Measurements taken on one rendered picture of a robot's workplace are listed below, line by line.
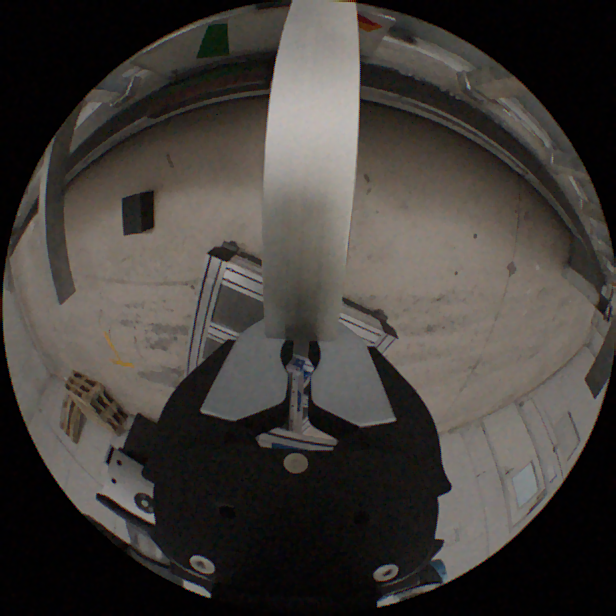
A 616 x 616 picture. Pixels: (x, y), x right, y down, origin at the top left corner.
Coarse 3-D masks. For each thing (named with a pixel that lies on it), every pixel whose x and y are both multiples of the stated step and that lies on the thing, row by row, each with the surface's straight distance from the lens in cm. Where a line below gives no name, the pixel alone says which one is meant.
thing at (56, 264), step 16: (64, 128) 28; (64, 144) 28; (48, 160) 27; (64, 160) 27; (48, 176) 26; (64, 176) 27; (48, 192) 26; (48, 208) 25; (48, 224) 25; (64, 224) 26; (48, 240) 25; (64, 240) 26; (48, 256) 25; (64, 256) 26; (48, 272) 26; (64, 272) 26; (64, 288) 26
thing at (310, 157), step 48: (336, 0) 14; (288, 48) 10; (336, 48) 10; (288, 96) 8; (336, 96) 8; (288, 144) 8; (336, 144) 8; (288, 192) 7; (336, 192) 7; (288, 240) 8; (336, 240) 8; (288, 288) 8; (336, 288) 8; (288, 336) 9
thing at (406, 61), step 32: (224, 64) 32; (384, 64) 31; (416, 64) 34; (128, 96) 40; (416, 96) 37; (448, 96) 35; (480, 96) 36; (96, 128) 48; (480, 128) 44; (512, 128) 44; (544, 160) 53; (32, 192) 98; (576, 192) 77; (576, 224) 90
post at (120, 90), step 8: (104, 80) 39; (112, 80) 39; (120, 80) 40; (128, 80) 42; (96, 88) 37; (104, 88) 38; (112, 88) 39; (120, 88) 40; (88, 96) 38; (96, 96) 39; (104, 96) 40; (112, 96) 40; (120, 96) 41
